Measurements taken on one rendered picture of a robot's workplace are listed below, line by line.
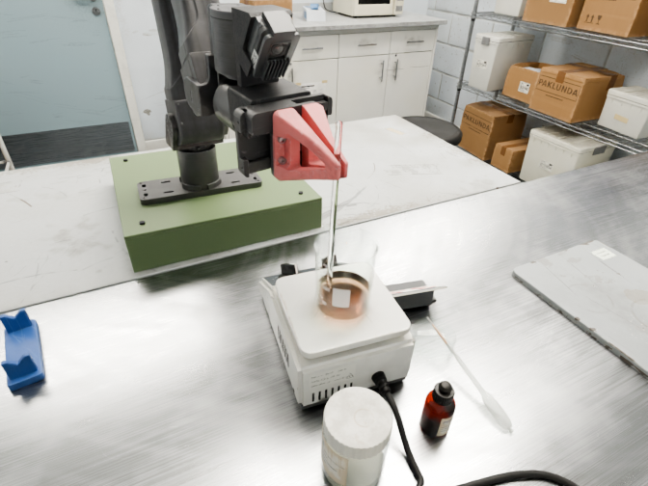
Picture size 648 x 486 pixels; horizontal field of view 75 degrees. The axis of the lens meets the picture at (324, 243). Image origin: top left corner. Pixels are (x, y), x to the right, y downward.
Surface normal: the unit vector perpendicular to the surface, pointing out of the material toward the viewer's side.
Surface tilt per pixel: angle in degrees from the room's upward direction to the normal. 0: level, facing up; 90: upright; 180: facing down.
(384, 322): 0
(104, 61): 90
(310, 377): 90
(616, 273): 0
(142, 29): 90
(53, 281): 0
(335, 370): 90
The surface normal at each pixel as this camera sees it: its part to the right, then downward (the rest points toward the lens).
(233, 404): 0.03, -0.82
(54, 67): 0.44, 0.52
